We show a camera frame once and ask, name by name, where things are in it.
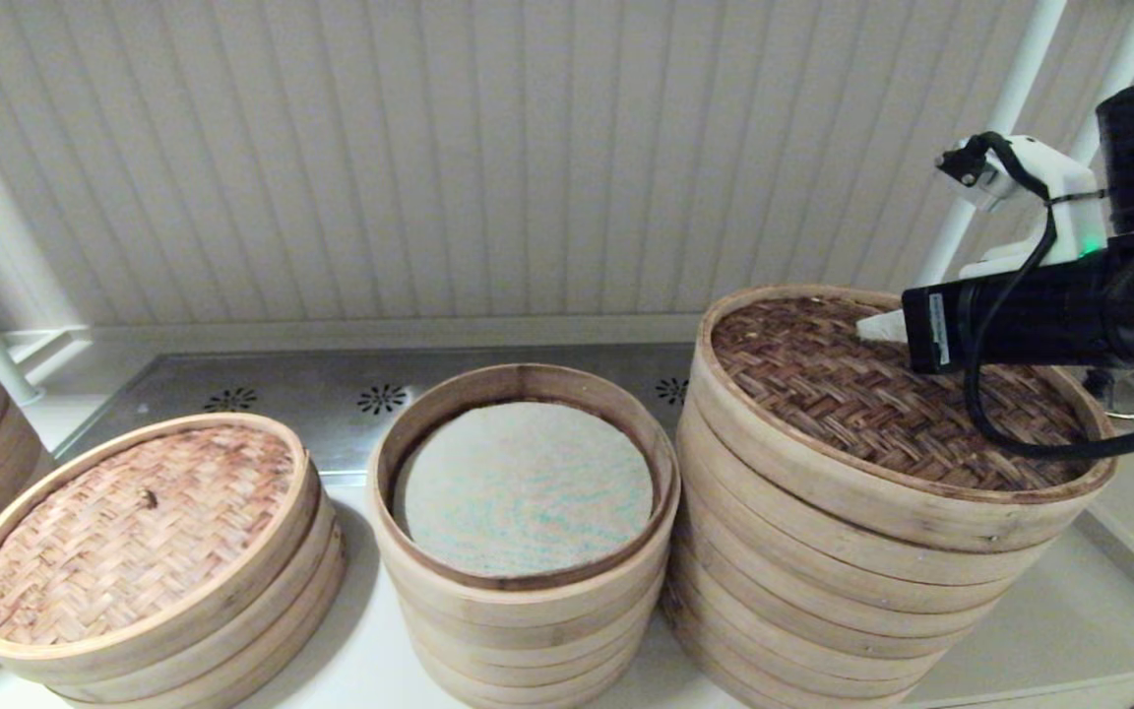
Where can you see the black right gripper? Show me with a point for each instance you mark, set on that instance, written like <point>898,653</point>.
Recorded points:
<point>1039,315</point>

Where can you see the dark woven bamboo steamer lid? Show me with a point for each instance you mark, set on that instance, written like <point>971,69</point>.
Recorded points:
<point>803,394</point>

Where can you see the round metal plate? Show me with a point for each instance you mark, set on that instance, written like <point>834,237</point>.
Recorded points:
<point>1133,399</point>

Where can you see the tall wide bamboo steamer stack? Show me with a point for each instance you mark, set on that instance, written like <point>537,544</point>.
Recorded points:
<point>823,630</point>

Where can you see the narrow bamboo steamer stack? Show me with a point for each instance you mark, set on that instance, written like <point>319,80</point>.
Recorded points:
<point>518,640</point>

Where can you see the pale woven bamboo steamer lid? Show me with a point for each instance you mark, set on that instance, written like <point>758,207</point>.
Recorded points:
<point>134,532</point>

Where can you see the beige cabinet door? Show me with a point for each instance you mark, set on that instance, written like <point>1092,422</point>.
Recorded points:
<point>1020,697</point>

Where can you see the steel vent plate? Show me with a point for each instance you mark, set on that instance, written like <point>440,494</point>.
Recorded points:
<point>282,379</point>

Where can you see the white mounted wrist camera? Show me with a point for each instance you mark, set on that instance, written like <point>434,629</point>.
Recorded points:
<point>1059,187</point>

